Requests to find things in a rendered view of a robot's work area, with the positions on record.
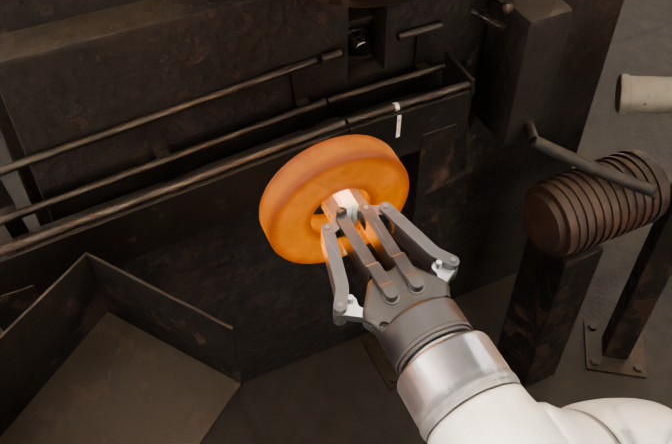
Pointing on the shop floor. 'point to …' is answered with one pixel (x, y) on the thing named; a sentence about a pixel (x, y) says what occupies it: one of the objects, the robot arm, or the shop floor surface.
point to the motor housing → (570, 255)
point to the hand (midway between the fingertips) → (336, 192)
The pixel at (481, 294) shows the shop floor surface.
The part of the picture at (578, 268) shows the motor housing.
